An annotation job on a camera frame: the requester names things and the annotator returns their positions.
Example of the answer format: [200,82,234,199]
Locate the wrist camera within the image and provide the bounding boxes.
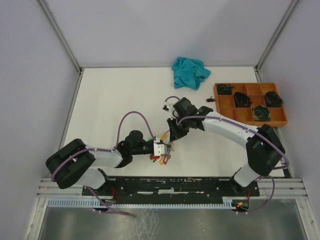
[162,100,179,120]
[153,137,167,157]

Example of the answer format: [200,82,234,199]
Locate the aluminium frame rail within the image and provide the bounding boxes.
[255,0,301,72]
[36,0,83,73]

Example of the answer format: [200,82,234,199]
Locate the wooden compartment tray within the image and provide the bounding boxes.
[213,83,288,127]

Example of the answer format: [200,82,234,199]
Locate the aluminium frame rail right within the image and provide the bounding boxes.
[255,0,301,72]

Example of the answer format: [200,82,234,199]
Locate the white cable duct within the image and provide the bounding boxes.
[46,196,238,208]

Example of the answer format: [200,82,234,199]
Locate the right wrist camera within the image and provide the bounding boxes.
[162,100,179,120]

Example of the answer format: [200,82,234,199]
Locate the black green strap bundle bottom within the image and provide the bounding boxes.
[251,104,272,123]

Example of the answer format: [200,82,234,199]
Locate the black strap bundle right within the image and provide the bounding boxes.
[264,90,284,107]

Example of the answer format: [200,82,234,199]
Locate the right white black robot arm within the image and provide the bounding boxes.
[163,97,289,196]

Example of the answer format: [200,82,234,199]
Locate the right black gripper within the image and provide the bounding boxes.
[167,114,190,142]

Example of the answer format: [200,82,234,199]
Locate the black strap bundle middle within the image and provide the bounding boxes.
[233,91,253,108]

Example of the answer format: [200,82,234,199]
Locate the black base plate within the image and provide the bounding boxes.
[94,176,260,205]

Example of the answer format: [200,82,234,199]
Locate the large metal keyring yellow handle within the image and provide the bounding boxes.
[148,130,174,166]

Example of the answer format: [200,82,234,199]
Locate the teal cloth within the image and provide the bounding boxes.
[171,57,211,91]

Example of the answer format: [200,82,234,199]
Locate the black key tag key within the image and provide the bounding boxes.
[205,96,216,103]

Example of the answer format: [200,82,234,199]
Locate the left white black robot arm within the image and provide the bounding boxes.
[45,130,168,195]

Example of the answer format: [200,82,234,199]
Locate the black strap bundle top left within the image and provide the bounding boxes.
[216,84,235,96]

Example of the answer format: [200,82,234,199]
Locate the aluminium frame rail left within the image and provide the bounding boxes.
[36,0,83,73]

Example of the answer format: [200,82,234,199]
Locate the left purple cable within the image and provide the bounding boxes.
[50,110,161,216]

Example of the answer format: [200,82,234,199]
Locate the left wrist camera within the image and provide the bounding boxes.
[153,137,167,157]

